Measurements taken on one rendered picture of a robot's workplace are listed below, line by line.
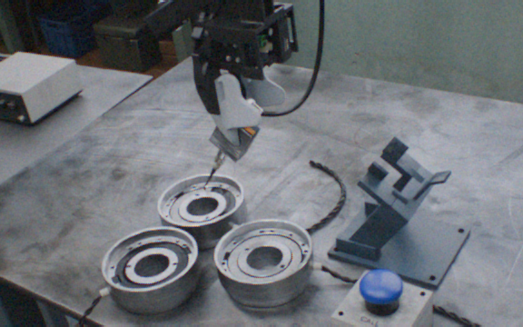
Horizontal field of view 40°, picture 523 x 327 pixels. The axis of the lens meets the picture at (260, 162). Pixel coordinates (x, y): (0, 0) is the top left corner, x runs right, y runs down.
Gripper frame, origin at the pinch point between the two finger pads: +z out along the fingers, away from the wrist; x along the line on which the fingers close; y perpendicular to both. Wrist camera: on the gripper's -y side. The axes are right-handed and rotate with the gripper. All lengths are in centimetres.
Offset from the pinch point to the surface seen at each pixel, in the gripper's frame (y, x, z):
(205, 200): -5.8, -1.5, 10.8
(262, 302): 9.5, -12.3, 12.1
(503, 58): -14, 153, 64
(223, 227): -0.1, -5.5, 10.3
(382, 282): 22.5, -10.7, 5.7
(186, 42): -101, 105, 47
